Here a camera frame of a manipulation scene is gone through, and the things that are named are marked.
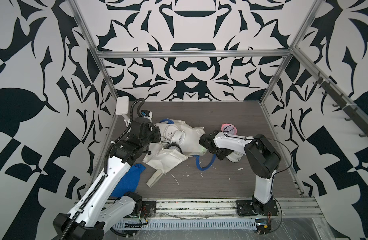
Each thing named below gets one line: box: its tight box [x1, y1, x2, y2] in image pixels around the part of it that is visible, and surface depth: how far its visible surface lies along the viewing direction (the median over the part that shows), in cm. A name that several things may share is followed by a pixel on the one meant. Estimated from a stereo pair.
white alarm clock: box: [171, 130, 186, 146], surface depth 93 cm
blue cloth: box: [110, 163, 146, 198], surface depth 85 cm
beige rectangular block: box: [146, 169, 164, 189], surface depth 83 cm
